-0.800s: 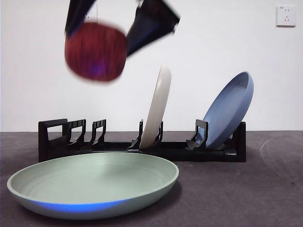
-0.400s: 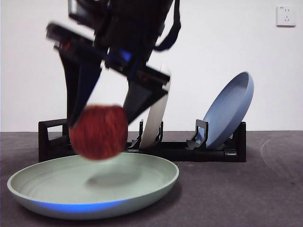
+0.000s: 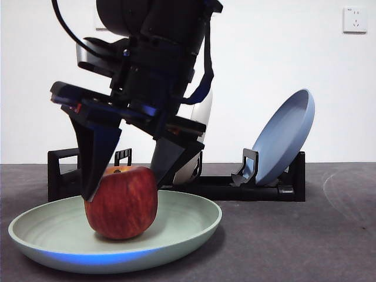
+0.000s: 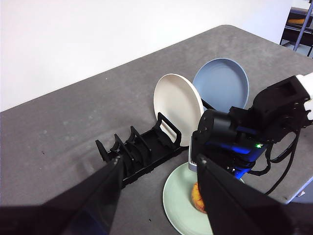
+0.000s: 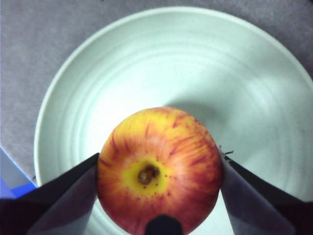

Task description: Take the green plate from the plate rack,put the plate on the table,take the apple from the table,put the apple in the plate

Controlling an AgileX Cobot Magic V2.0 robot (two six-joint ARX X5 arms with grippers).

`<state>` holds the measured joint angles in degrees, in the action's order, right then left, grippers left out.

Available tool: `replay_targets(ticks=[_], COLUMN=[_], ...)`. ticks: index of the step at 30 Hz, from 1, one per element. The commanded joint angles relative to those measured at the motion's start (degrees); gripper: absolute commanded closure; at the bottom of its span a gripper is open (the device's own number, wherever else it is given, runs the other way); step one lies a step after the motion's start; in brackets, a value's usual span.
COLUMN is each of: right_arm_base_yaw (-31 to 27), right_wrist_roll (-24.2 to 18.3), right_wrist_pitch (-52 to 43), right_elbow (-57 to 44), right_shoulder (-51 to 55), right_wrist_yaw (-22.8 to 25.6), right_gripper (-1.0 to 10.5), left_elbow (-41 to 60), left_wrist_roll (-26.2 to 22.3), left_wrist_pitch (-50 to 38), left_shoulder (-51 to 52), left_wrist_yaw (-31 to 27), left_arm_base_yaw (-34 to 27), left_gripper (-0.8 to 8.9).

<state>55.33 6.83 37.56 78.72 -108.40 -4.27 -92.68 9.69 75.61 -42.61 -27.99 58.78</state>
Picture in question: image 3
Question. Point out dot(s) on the pale green plate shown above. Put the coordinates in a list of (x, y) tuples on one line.
[(176, 223)]

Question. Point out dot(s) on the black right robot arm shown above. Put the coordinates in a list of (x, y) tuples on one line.
[(152, 17)]

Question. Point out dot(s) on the blue plate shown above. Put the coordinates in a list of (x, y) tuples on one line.
[(282, 138)]

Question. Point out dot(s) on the cream white plate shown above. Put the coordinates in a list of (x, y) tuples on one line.
[(202, 114)]

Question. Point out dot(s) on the red apple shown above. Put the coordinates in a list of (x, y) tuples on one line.
[(123, 208)]

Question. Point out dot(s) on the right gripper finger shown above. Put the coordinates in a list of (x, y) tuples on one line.
[(94, 152), (170, 158)]

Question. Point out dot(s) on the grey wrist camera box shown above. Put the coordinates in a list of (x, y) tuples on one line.
[(100, 61)]

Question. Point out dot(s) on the black plate rack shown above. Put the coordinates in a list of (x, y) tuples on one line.
[(235, 192)]

